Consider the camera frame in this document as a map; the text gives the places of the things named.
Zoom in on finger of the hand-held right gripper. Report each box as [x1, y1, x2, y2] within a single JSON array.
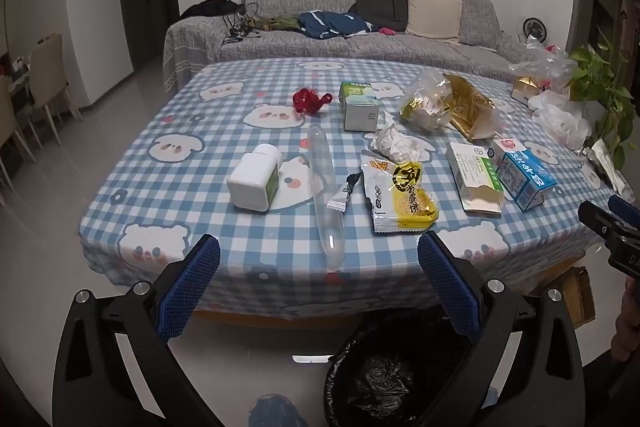
[[577, 201, 626, 238], [607, 195, 640, 230]]

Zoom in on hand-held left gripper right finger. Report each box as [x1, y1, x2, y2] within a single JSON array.
[[417, 229, 586, 427]]

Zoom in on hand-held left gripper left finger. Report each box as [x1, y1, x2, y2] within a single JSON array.
[[52, 234, 222, 427]]

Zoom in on blue white milk carton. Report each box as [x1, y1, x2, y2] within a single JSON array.
[[487, 132, 558, 212]]

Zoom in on yellow snack packet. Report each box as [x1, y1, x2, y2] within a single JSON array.
[[361, 152, 440, 235]]

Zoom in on trash bin with black bag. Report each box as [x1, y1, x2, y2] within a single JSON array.
[[324, 307, 481, 427]]

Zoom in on white bottle green label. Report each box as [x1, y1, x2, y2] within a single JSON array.
[[226, 144, 283, 212]]

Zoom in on small silver black wrapper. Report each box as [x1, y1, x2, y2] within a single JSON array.
[[326, 172, 363, 212]]

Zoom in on white tissue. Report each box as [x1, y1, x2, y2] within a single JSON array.
[[369, 114, 432, 165]]

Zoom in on clear plastic tube case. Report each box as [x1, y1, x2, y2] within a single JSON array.
[[306, 123, 347, 273]]

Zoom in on gold foil bag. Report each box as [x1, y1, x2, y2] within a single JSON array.
[[442, 73, 501, 142]]

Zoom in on clear bag with gold wrappers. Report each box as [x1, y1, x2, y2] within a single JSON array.
[[399, 69, 458, 132]]

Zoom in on red mesh net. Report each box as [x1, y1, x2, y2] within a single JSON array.
[[292, 88, 333, 115]]

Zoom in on person's right hand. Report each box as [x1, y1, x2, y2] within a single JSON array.
[[611, 277, 640, 363]]

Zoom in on cardboard box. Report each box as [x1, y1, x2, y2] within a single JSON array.
[[542, 266, 597, 330]]

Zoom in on white plastic bag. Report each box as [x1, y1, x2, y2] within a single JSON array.
[[529, 89, 593, 152]]

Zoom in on blue checked bear tablecloth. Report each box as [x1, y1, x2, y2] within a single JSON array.
[[77, 57, 626, 323]]

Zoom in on green potted plant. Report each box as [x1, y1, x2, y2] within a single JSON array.
[[567, 29, 640, 170]]

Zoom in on gold box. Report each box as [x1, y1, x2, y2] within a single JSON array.
[[510, 76, 543, 105]]

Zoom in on blue slipper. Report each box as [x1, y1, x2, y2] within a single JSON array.
[[248, 394, 301, 427]]

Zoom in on clear crumpled plastic bag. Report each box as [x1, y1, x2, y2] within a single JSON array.
[[509, 34, 576, 90]]

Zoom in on wooden cabinet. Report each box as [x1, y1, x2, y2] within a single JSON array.
[[592, 0, 640, 72]]

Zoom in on small round fan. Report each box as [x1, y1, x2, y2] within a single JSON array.
[[522, 17, 548, 45]]

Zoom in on beige cushion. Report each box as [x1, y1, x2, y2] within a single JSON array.
[[404, 0, 463, 42]]

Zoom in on beige dining chair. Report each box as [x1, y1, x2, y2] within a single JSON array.
[[27, 33, 83, 132]]

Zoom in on green cloth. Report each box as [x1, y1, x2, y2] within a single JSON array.
[[252, 17, 303, 32]]

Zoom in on black cloth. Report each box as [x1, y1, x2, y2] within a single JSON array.
[[180, 0, 246, 20]]

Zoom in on blue jacket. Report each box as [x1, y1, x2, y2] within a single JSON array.
[[297, 10, 378, 40]]

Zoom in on black backpack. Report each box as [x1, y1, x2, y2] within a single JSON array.
[[347, 0, 410, 32]]

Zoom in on black cables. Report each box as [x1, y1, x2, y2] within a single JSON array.
[[222, 2, 263, 44]]

